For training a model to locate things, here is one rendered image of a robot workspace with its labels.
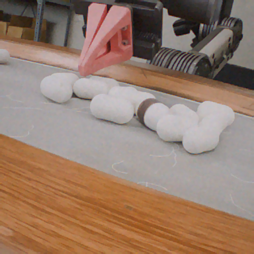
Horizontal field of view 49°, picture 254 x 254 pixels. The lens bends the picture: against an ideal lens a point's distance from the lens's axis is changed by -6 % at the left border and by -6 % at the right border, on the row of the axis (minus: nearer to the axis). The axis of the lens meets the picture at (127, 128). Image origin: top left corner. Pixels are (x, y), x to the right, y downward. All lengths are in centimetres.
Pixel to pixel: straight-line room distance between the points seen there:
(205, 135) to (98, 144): 7
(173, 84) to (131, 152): 24
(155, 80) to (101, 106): 20
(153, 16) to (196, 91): 13
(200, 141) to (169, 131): 2
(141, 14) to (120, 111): 14
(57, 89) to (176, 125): 11
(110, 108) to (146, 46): 13
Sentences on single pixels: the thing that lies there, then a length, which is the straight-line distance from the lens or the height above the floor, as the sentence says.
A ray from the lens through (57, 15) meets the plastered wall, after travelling 300.
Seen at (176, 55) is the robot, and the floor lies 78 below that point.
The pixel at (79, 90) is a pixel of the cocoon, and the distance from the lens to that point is 29.
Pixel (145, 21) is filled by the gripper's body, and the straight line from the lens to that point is 34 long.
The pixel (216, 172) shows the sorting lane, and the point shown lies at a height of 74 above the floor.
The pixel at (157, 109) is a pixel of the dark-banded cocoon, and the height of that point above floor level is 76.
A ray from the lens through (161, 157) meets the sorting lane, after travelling 19.
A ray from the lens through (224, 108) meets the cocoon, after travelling 30.
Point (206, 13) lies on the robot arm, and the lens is 39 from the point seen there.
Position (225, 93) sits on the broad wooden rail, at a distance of 41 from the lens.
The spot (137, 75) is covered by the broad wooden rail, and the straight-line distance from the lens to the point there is 42.
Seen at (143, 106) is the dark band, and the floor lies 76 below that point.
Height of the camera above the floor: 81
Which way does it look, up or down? 18 degrees down
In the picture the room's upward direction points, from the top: 11 degrees clockwise
